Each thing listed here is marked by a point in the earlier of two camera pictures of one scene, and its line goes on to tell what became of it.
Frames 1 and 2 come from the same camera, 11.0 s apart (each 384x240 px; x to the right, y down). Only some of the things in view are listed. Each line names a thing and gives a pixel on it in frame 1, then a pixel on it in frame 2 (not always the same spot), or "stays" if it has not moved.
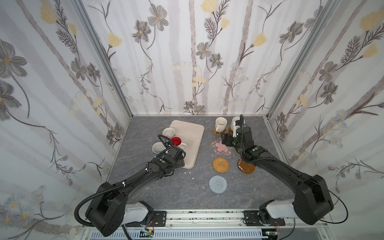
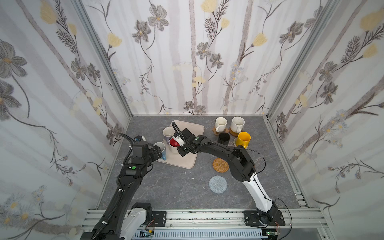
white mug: x=233 y=120 stays
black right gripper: x=240 y=131 → x=183 y=149
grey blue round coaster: x=218 y=184 stays
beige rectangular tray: x=192 y=134 stays
